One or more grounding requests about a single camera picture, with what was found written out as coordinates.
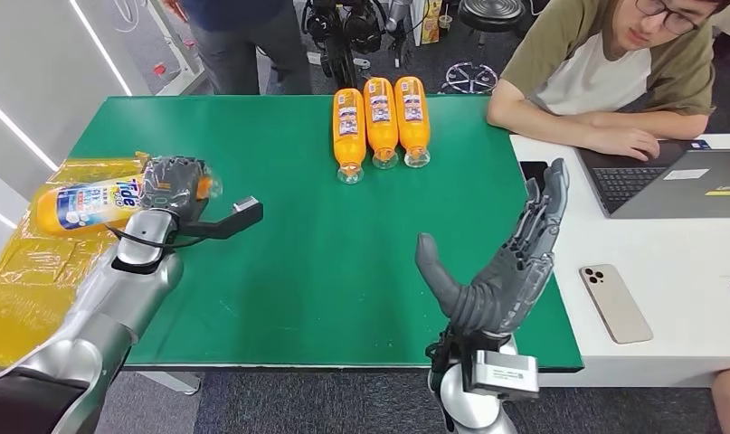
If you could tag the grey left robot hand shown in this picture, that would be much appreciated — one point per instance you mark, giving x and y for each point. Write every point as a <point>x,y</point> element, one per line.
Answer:
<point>173,183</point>

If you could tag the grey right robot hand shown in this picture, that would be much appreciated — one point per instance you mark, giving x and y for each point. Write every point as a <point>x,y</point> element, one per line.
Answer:
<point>496,293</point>

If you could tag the orange detergent bottle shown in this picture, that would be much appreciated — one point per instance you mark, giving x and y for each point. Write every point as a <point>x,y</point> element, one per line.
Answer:
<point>381,133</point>
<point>83,206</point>
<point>412,129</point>
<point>348,141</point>

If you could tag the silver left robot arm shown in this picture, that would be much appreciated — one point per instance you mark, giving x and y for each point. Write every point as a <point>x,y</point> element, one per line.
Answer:
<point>119,293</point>

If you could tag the beige smartphone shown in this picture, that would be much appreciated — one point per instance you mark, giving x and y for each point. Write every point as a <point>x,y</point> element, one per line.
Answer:
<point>615,304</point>

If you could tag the black smartphone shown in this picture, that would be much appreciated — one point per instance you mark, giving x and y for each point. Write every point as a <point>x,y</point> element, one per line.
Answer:
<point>532,170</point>

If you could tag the standing person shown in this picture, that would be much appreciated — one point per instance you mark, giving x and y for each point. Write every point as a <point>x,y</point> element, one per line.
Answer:
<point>244,42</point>

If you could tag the yellow taped cardboard box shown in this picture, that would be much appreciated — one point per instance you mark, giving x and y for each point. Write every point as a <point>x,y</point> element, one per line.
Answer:
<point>23,287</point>

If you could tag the white table foot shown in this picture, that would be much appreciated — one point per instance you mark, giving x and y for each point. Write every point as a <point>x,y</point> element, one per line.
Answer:
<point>173,382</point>

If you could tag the grey laptop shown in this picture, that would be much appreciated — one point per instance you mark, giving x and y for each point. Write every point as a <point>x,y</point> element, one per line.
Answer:
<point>670,188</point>

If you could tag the black background robot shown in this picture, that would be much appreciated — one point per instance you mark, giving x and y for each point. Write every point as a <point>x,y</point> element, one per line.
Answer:
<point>346,36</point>

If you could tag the seated person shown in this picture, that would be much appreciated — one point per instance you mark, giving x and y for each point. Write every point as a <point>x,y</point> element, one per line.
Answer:
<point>586,66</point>

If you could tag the yellow drink carton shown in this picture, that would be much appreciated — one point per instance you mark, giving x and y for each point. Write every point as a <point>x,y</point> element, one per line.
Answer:
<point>431,23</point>

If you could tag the black round stool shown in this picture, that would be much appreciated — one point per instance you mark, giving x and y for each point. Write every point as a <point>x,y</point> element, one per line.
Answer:
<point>490,15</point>

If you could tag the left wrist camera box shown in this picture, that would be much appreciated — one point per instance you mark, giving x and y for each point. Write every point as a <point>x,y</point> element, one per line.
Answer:
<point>244,211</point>

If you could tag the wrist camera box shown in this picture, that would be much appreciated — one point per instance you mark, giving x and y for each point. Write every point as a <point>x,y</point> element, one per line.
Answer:
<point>244,211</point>
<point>502,374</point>

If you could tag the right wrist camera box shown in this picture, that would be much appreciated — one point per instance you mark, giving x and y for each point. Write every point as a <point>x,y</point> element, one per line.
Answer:
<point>502,374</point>

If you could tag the white metal stand frame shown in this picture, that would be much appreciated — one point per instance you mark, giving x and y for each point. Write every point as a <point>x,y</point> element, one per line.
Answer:
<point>176,75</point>

